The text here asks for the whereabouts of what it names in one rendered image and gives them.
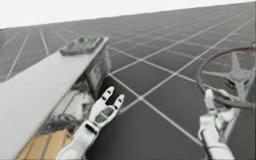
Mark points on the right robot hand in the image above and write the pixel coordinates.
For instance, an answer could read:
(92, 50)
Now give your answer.
(216, 116)

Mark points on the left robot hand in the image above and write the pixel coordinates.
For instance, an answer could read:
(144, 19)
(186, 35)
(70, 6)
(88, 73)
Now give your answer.
(104, 111)

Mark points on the dark steering wheel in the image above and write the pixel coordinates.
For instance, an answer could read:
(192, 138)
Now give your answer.
(237, 76)

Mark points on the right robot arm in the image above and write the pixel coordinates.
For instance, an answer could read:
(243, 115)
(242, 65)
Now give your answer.
(218, 148)

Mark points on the grey mesh tray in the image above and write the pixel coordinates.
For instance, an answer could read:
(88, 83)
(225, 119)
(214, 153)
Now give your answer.
(81, 45)

